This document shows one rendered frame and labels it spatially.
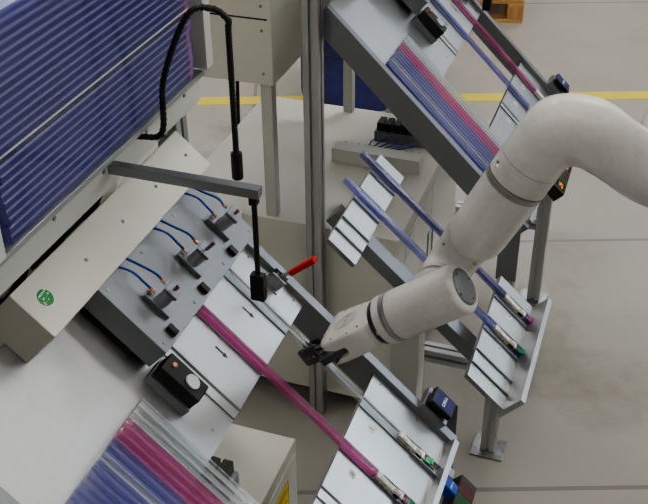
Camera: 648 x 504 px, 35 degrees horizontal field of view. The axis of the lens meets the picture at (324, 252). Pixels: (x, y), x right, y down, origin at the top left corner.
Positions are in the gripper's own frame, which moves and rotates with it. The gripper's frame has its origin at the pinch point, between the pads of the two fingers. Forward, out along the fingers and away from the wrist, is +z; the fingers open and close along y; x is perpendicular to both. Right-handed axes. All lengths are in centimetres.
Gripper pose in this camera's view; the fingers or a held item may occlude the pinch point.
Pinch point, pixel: (313, 351)
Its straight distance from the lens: 178.2
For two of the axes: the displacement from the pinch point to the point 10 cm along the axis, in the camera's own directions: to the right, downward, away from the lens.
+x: 5.8, 7.7, 2.7
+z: -7.4, 3.7, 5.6
